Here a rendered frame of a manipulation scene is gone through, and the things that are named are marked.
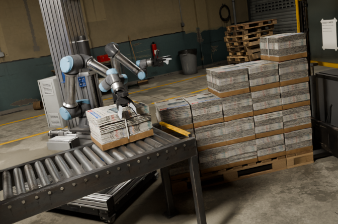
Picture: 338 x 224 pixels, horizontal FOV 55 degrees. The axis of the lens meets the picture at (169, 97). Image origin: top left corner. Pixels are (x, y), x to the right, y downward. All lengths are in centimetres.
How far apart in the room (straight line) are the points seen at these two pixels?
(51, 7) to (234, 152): 211
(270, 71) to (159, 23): 737
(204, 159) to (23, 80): 676
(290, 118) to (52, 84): 226
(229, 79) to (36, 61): 684
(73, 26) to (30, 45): 614
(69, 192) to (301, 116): 228
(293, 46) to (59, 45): 212
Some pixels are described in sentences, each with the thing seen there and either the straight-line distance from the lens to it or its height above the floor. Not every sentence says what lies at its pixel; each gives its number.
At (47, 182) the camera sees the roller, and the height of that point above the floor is 80.
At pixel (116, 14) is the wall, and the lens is 969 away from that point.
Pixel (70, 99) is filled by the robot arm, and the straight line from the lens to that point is 264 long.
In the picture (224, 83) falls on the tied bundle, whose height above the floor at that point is 96.
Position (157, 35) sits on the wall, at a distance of 1014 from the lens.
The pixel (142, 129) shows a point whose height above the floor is 87.
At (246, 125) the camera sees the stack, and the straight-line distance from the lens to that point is 311.
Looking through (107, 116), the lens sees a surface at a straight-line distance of 214.
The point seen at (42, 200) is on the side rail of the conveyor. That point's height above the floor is 75.
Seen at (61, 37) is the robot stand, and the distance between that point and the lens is 301.
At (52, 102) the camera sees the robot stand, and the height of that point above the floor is 101.
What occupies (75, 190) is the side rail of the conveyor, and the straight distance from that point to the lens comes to 191.
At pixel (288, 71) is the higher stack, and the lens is 319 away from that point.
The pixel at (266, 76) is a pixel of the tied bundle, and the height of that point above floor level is 95.
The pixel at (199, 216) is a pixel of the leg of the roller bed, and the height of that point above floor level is 24.
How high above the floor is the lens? 153
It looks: 12 degrees down
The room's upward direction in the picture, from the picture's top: 9 degrees counter-clockwise
